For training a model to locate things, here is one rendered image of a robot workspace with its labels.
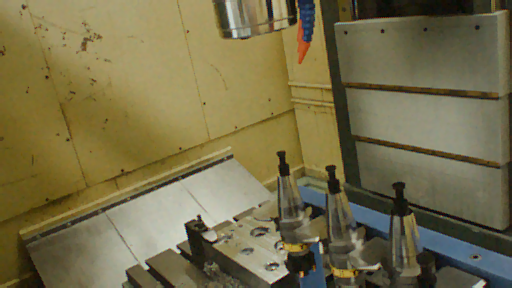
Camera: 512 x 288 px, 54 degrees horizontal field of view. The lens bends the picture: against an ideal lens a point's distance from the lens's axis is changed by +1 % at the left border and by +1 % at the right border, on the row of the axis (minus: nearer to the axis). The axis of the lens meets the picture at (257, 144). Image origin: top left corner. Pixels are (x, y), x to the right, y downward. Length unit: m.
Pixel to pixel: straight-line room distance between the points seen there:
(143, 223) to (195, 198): 0.23
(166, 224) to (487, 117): 1.19
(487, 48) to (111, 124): 1.32
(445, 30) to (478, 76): 0.13
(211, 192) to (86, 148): 0.51
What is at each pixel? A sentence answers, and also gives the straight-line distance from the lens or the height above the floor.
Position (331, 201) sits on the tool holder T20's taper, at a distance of 0.68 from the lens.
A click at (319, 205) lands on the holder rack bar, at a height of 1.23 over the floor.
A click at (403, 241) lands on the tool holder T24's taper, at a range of 0.61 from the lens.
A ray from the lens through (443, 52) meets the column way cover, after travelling 1.25.
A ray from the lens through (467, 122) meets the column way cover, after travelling 1.27.
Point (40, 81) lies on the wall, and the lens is 1.86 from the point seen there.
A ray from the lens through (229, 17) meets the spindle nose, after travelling 0.94.
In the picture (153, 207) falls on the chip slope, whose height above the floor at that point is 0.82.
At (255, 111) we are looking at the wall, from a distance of 2.24.
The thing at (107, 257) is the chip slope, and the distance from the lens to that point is 1.85.
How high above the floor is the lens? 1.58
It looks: 18 degrees down
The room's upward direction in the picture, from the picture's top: 11 degrees counter-clockwise
